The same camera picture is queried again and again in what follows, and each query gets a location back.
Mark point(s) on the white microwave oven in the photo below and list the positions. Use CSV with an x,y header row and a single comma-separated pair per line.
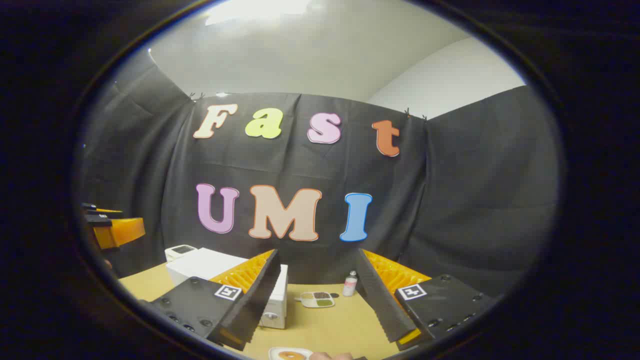
x,y
200,265

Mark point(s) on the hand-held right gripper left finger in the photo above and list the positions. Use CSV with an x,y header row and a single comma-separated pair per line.
x,y
260,295

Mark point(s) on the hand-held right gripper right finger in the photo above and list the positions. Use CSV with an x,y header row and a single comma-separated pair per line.
x,y
382,305

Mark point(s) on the small pink label bottle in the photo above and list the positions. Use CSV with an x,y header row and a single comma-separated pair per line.
x,y
350,285

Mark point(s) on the white divided condiment dish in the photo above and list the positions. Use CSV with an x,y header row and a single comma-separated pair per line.
x,y
317,300

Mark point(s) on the white square plate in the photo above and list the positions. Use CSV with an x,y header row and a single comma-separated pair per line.
x,y
272,353

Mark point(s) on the small white kitchen scale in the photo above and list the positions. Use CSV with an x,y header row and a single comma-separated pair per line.
x,y
180,250

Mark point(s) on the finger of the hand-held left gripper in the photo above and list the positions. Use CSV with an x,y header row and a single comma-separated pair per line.
x,y
120,232
97,219

